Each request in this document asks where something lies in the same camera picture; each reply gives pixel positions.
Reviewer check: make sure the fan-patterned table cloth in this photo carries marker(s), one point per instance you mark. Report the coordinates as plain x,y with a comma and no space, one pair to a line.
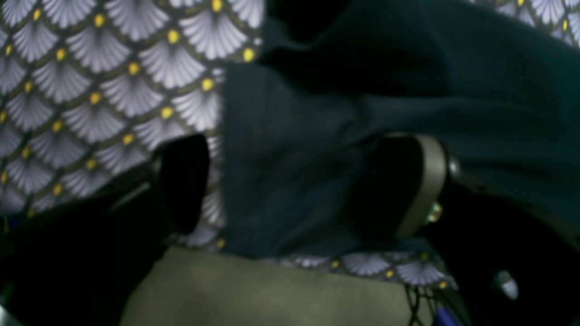
90,88

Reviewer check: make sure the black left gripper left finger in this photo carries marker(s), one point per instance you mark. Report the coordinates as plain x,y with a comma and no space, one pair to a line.
77,264

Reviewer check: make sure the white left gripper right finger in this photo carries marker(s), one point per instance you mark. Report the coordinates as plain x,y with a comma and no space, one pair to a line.
513,263

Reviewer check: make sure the dark navy T-shirt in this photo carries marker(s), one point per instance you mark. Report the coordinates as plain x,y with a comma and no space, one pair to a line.
301,122

